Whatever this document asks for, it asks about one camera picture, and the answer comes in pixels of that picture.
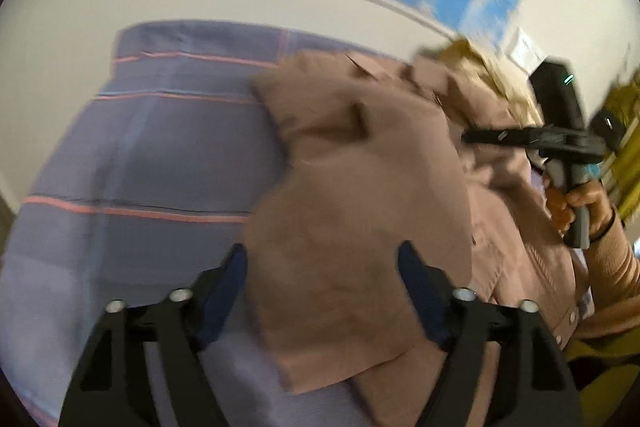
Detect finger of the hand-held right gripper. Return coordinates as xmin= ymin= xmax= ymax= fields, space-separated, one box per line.
xmin=461 ymin=127 xmax=546 ymax=148

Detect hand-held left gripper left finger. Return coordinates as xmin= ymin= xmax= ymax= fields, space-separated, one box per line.
xmin=59 ymin=243 xmax=248 ymax=427

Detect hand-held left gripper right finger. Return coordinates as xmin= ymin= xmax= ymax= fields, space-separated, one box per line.
xmin=397 ymin=241 xmax=583 ymax=427

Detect person's right forearm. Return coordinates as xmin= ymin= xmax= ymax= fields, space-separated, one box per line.
xmin=575 ymin=207 xmax=640 ymax=340

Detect hanging yellow clothes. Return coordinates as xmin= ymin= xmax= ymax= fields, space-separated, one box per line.
xmin=597 ymin=72 xmax=640 ymax=218

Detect person's right hand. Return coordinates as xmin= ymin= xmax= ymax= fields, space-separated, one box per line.
xmin=544 ymin=171 xmax=617 ymax=243

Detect pale yellow garment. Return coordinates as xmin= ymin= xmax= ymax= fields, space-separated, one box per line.
xmin=415 ymin=36 xmax=543 ymax=128

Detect purple plaid bed sheet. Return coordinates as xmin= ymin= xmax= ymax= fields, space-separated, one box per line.
xmin=0 ymin=21 xmax=451 ymax=427

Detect olive yellow cloth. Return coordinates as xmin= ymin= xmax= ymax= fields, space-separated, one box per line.
xmin=565 ymin=334 xmax=640 ymax=427

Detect white wall socket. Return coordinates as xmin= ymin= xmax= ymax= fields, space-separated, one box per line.
xmin=505 ymin=29 xmax=546 ymax=72

